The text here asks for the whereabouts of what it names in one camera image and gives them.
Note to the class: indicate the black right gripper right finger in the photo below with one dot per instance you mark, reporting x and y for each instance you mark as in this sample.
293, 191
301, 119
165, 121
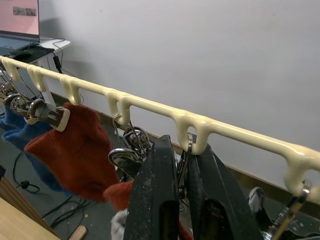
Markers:
215, 185

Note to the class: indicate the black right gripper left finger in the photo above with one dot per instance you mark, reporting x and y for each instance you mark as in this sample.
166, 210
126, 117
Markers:
152, 190

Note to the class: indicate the red knitted sock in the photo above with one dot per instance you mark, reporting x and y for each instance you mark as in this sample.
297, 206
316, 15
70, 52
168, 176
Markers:
75, 150
118, 193

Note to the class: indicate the chrome metal hanger clip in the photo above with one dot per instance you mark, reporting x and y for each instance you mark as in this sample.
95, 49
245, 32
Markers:
292, 210
186, 162
132, 147
13, 100

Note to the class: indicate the cream plastic clip hanger bar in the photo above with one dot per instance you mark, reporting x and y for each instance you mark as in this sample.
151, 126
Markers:
155, 104

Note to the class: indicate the chrome clip with cream pads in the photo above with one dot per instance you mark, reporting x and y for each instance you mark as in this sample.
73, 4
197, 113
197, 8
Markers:
50, 113

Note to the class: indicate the white caster wheel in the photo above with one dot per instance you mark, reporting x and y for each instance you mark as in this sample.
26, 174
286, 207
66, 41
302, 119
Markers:
256, 200

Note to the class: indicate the grey fluffy sock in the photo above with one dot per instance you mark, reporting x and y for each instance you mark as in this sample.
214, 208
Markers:
118, 225

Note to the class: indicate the small wooden piece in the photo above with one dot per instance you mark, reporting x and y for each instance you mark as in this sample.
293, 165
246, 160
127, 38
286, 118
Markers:
79, 232

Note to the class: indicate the blue knitted sock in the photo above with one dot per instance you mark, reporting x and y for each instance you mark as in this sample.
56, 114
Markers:
17, 132

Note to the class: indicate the grey perforated panel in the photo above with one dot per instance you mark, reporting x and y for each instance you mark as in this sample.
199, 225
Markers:
27, 82

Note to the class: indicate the white desk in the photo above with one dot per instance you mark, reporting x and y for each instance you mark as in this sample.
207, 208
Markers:
50, 46

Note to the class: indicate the black desk mat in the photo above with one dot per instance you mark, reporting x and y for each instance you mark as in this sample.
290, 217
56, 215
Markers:
27, 52

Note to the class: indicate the computer monitor with pink screen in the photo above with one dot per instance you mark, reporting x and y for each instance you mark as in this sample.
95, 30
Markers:
18, 17

